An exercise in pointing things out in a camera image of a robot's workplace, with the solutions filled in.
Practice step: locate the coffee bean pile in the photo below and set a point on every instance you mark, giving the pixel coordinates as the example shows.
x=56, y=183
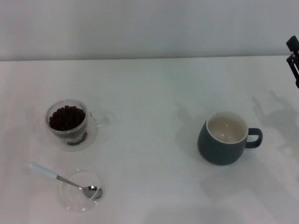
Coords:
x=66, y=119

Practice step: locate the dark teal ceramic mug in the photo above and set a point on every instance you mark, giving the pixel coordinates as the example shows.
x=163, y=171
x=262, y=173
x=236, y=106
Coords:
x=217, y=154

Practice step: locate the small clear glass dish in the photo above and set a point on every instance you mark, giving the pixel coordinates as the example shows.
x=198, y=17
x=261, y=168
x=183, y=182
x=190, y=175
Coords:
x=72, y=198

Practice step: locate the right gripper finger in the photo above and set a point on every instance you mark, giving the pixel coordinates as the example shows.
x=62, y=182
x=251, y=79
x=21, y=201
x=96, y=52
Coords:
x=293, y=44

